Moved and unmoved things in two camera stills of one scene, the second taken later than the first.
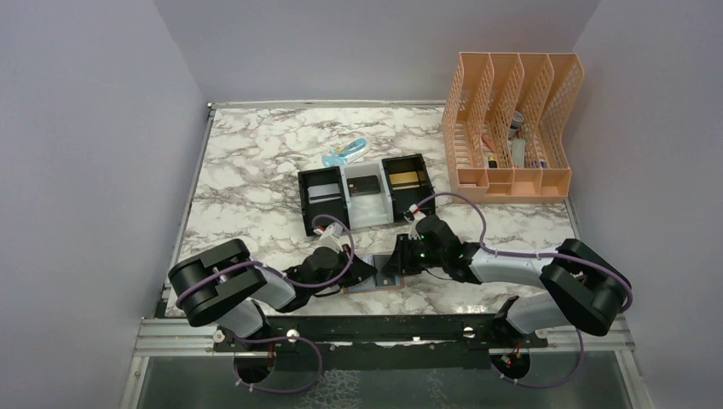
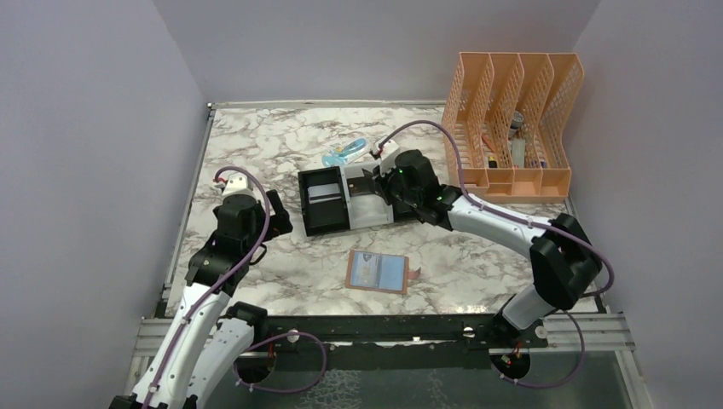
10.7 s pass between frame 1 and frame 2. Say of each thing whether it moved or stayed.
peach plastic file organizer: stayed
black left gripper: moved
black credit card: stayed
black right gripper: moved
